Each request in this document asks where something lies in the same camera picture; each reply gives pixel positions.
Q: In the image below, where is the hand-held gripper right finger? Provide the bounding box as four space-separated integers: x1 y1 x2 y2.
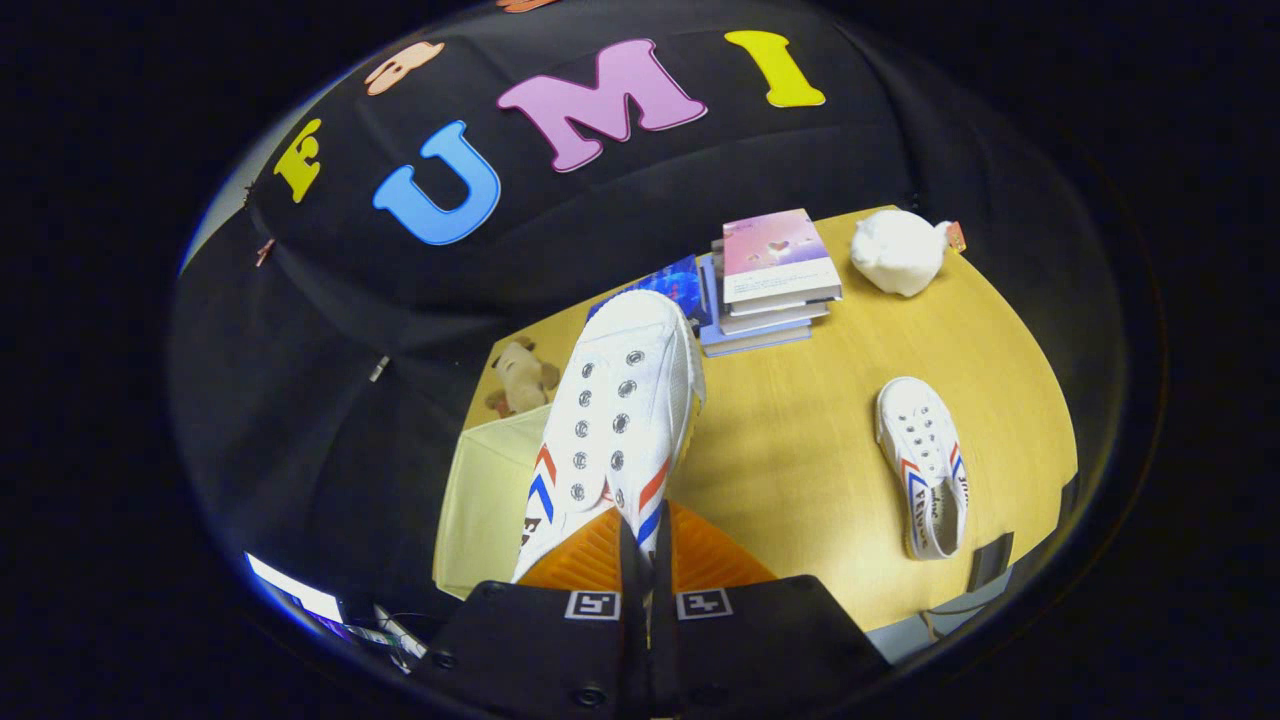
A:
650 500 893 720

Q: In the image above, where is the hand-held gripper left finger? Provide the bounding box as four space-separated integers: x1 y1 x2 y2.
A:
415 505 647 720

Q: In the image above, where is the beige fabric storage box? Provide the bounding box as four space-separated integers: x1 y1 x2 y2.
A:
432 403 561 599

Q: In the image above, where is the white canvas shoe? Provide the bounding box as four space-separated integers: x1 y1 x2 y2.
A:
876 376 970 561
512 289 707 584

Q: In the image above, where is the bright computer screen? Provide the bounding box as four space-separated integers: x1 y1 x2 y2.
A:
244 552 347 627

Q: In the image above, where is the beige plush dog toy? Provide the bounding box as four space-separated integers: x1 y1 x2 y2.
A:
485 337 561 418

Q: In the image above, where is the light blue bottom book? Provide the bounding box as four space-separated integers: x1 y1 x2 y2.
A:
697 255 813 359

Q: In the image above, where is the white middle book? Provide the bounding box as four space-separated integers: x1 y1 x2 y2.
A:
712 240 832 336

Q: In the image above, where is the dark blue book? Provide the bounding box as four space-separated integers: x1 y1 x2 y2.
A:
588 254 713 331

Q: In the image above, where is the black backdrop cloth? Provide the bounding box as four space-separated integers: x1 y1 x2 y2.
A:
170 0 1131 641

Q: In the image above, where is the white plush toy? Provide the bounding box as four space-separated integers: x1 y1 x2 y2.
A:
848 208 967 298

